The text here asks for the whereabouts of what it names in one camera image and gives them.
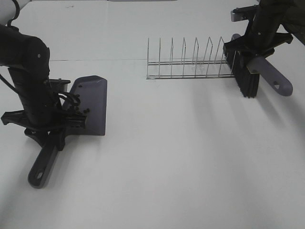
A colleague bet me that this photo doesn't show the pile of coffee beans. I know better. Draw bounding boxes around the pile of coffee beans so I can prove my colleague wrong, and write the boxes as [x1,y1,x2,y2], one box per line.
[68,94,90,115]

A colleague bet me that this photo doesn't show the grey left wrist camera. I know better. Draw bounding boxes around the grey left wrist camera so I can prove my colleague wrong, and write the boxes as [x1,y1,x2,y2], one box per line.
[50,79,71,92]

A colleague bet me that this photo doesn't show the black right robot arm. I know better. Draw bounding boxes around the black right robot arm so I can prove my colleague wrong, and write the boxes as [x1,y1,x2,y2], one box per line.
[224,0,305,58]

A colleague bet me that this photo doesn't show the grey plastic dustpan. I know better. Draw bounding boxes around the grey plastic dustpan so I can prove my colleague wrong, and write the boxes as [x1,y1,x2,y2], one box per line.
[28,75,107,188]

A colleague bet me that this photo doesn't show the grey brush black bristles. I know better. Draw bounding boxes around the grey brush black bristles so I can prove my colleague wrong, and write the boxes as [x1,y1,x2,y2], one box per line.
[223,44,293,98]

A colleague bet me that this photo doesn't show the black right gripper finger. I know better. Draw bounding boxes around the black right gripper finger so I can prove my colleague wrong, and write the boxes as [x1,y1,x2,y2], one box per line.
[271,32,293,54]
[224,41,248,52]

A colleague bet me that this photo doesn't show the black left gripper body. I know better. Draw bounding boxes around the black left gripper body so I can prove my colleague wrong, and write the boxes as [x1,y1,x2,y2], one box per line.
[1,109,69,147]

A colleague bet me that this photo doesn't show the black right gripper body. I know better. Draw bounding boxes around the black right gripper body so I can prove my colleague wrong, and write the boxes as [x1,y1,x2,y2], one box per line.
[224,31,293,58]

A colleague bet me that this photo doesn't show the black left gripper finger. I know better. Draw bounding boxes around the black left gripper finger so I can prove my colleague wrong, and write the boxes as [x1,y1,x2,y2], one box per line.
[55,128,66,150]
[61,114,86,129]

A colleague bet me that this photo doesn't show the metal wire dish rack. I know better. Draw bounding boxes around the metal wire dish rack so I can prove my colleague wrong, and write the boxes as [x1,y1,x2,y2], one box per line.
[146,37,234,80]

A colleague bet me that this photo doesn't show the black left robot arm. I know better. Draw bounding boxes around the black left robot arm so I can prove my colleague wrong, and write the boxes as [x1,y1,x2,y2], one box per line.
[0,25,86,150]

